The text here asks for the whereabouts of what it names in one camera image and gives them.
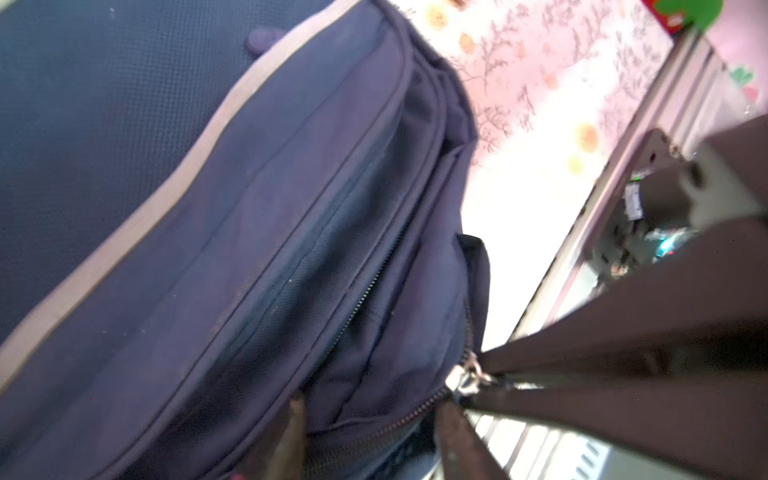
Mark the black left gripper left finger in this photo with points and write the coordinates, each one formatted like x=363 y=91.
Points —
x=281 y=451

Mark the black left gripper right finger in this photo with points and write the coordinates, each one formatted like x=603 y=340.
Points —
x=464 y=455

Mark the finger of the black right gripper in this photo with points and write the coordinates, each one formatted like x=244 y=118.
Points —
x=713 y=426
x=715 y=285

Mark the navy blue student backpack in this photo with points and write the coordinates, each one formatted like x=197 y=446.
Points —
x=220 y=217

